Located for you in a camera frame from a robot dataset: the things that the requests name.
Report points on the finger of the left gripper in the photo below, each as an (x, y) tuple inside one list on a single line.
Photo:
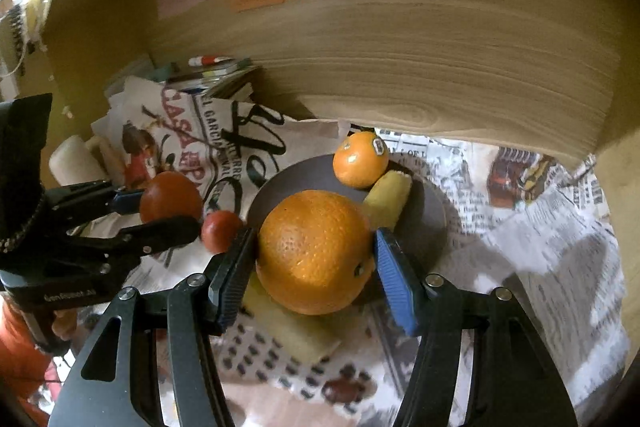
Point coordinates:
[(123, 252), (91, 200)]

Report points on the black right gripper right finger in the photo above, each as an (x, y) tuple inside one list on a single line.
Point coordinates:
[(514, 381)]

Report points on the large red tomato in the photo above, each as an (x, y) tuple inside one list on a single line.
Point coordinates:
[(170, 195)]

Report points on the small red tomato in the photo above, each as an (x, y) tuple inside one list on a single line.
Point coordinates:
[(219, 229)]

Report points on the green-yellow banana piece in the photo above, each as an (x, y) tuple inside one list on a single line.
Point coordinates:
[(307, 339)]

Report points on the large orange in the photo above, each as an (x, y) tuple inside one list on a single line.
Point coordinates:
[(315, 252)]

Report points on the yellow banana piece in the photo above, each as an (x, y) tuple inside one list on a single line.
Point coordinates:
[(387, 198)]

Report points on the sticker mandarin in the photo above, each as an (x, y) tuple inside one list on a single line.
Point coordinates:
[(360, 160)]

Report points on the white cylindrical cup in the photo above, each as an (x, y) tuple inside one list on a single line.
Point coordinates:
[(72, 163)]

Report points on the printed newspaper sheet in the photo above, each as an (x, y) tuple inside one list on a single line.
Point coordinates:
[(561, 260)]

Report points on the red white marker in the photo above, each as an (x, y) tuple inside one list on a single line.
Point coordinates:
[(208, 60)]

